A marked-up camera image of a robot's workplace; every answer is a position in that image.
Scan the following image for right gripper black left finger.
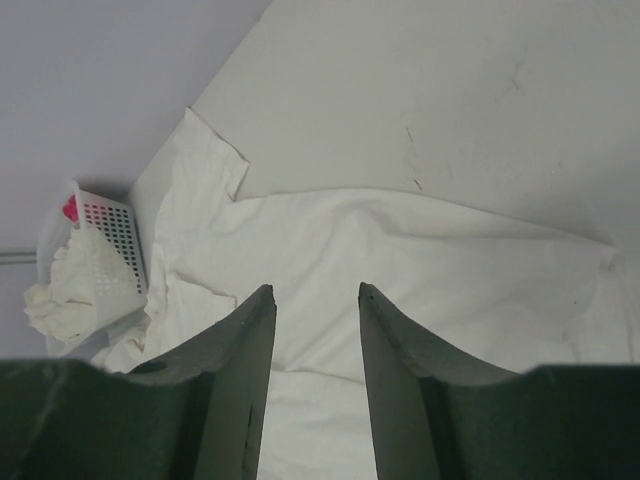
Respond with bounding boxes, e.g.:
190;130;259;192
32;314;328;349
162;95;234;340
130;285;277;479

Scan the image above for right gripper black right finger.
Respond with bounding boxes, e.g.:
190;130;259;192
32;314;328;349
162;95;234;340
358;283;514;479

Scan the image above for white t shirt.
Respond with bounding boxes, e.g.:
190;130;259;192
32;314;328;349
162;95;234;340
98;112;631;479

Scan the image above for white plastic laundry basket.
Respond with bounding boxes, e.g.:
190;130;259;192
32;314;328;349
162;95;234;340
36;181;147;357

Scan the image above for cream clothes in basket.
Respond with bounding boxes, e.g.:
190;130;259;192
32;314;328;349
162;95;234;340
24;229;96;344

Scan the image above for red garment in basket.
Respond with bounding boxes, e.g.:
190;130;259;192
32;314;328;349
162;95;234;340
62;195;79;224

